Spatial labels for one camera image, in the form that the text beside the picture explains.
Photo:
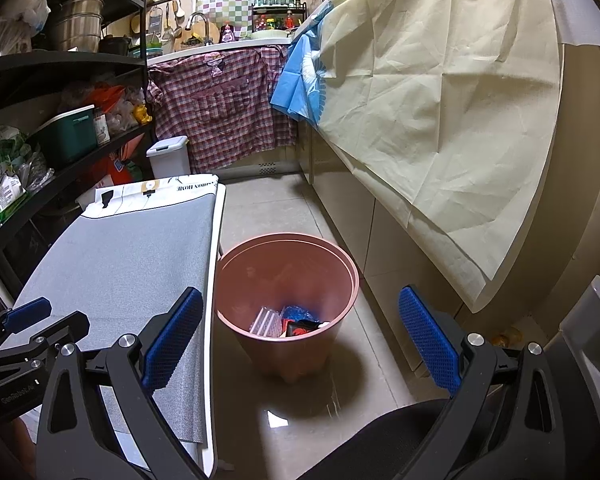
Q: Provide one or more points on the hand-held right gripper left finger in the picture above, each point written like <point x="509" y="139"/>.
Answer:
<point x="172" y="340"/>

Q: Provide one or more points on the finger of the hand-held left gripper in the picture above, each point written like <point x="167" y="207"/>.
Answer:
<point x="25" y="315"/>
<point x="60" y="330"/>

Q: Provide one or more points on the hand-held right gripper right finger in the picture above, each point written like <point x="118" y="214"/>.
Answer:
<point x="430" y="340"/>

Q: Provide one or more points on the clear plastic tube pack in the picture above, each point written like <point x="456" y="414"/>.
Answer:
<point x="266" y="321"/>

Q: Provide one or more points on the pink plastic bin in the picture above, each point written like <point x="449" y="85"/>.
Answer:
<point x="280" y="355"/>

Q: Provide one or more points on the black foil packet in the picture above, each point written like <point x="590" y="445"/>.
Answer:
<point x="310" y="326"/>

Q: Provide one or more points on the blue plastic bag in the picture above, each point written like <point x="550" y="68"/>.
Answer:
<point x="297" y="312"/>

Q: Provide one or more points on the green and white packet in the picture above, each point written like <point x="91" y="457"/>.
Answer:
<point x="5" y="180"/>

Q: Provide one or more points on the crumpled clear plastic bag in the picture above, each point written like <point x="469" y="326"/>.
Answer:
<point x="37" y="170"/>

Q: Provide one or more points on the orange red bag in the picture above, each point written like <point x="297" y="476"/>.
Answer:
<point x="125" y="165"/>

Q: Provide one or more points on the white lidded bin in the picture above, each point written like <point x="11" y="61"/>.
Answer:
<point x="169" y="160"/>

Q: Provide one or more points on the green storage box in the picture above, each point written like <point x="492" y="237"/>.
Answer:
<point x="70" y="135"/>

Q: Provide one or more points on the white labelled bottle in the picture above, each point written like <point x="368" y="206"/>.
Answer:
<point x="101" y="130"/>

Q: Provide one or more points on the yellow toy figure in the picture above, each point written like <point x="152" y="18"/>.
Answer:
<point x="142" y="115"/>

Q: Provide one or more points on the cream and blue sheet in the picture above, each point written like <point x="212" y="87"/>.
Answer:
<point x="455" y="110"/>

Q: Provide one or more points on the red plaid shirt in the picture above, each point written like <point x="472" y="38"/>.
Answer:
<point x="230" y="110"/>

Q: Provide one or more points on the black shelf rack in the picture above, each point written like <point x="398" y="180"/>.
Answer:
<point x="55" y="62"/>

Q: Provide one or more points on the stacked steel pots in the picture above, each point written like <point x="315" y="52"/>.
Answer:
<point x="75" y="25"/>

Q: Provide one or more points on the white plastic bag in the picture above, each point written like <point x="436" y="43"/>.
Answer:
<point x="25" y="5"/>

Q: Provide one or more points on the metal kitchen faucet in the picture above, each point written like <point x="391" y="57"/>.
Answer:
<point x="198" y="14"/>

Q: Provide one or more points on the black spice rack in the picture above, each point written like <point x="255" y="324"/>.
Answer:
<point x="275" y="22"/>

